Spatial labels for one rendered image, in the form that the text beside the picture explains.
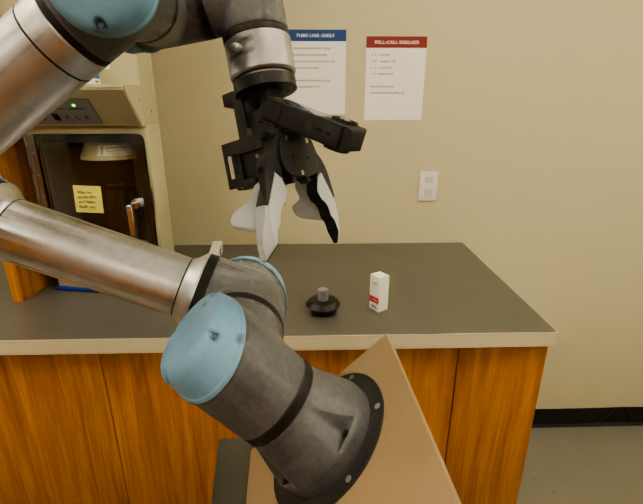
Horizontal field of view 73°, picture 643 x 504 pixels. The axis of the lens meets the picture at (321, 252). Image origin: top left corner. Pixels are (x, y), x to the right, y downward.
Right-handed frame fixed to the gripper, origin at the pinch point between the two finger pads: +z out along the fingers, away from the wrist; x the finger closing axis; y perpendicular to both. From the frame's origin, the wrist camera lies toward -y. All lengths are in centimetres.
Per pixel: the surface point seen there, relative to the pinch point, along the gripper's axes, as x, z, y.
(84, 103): -24, -41, 73
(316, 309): -50, 19, 35
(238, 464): -4.4, 31.9, 23.2
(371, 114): -109, -38, 35
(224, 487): -0.1, 32.8, 22.4
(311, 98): -96, -47, 52
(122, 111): -30, -39, 68
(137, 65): -35, -50, 65
